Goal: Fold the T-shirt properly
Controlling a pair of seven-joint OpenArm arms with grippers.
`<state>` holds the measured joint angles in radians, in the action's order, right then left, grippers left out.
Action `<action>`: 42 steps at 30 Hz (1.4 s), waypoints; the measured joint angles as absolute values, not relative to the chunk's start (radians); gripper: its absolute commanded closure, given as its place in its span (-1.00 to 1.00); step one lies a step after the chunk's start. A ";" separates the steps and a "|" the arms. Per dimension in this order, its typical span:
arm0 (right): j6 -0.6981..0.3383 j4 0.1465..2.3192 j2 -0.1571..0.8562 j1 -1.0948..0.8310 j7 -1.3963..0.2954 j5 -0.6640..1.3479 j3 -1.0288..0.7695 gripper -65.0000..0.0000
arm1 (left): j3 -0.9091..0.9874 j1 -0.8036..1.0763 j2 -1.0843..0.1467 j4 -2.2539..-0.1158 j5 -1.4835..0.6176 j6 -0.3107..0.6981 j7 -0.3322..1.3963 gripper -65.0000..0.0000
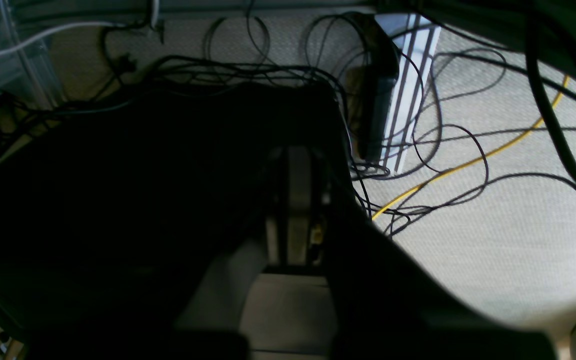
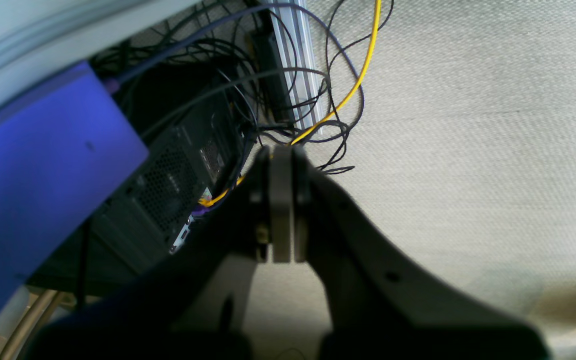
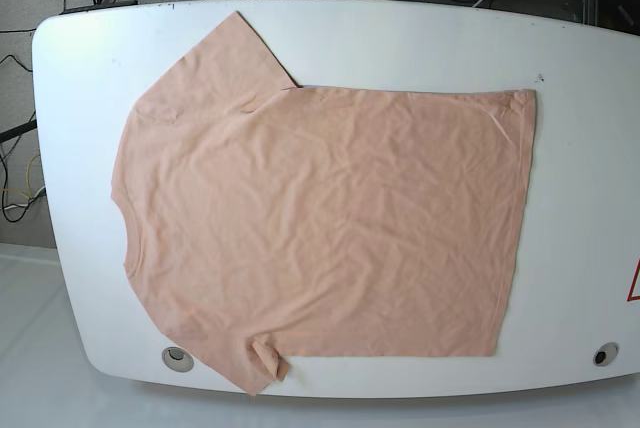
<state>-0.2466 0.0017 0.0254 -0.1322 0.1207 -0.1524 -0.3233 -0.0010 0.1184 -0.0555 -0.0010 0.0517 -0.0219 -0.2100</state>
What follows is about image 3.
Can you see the peach pink T-shirt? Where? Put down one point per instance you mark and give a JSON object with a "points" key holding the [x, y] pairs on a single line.
{"points": [[266, 220]]}

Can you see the red triangle warning sticker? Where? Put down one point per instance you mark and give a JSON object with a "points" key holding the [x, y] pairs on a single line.
{"points": [[633, 294]]}

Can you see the left table cable grommet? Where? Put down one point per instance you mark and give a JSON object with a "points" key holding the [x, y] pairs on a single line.
{"points": [[177, 359]]}

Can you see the table cable grommet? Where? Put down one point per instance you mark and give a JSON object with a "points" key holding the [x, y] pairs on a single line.
{"points": [[177, 359], [606, 354]]}

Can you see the right table cable grommet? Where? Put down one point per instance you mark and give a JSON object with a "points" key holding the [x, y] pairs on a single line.
{"points": [[606, 354]]}

